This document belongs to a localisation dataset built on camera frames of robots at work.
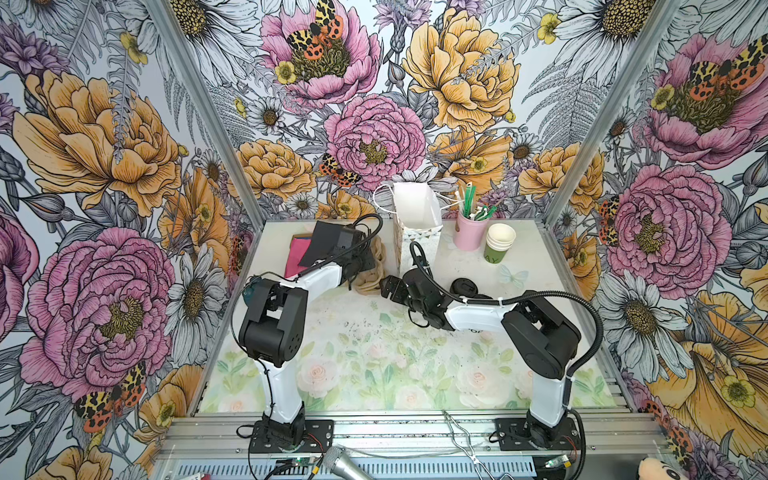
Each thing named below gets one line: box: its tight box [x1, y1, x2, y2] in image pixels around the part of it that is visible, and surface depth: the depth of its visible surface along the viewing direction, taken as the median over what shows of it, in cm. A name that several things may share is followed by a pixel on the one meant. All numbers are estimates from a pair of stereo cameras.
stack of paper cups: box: [484, 223, 517, 265], surface depth 104 cm
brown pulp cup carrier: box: [353, 236, 387, 296], surface depth 96 cm
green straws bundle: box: [463, 185, 497, 221], surface depth 106 cm
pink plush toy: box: [636, 450, 690, 480], surface depth 66 cm
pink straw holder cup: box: [454, 211, 489, 251], surface depth 110 cm
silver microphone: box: [323, 445, 375, 480], surface depth 69 cm
